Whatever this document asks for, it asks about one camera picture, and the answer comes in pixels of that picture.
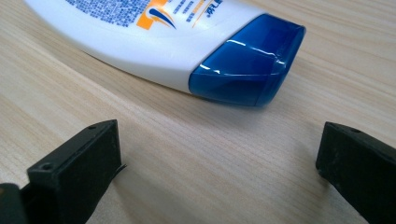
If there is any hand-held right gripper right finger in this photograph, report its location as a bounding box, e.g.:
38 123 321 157
315 121 396 224

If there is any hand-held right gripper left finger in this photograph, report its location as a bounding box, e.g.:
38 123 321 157
20 119 127 224

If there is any white shampoo bottle blue cap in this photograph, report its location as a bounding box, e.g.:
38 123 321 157
22 0 306 107

